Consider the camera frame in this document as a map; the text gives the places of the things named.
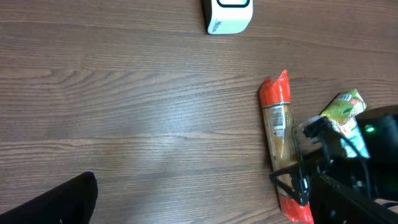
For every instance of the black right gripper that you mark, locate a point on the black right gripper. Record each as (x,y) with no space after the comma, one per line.
(354,172)

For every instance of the green snack packet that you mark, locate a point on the green snack packet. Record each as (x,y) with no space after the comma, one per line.
(342,110)

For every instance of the red spaghetti packet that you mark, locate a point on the red spaghetti packet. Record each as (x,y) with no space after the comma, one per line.
(283,145)

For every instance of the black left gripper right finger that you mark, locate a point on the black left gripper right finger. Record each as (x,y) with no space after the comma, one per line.
(333,202)

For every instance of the teal snack packet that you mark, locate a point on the teal snack packet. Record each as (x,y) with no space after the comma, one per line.
(355,137)

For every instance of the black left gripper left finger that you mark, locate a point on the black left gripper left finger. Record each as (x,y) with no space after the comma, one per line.
(71,202)

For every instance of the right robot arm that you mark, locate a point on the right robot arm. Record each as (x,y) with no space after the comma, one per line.
(374,175)

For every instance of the white barcode scanner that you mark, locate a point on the white barcode scanner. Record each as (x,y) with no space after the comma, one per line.
(224,17)

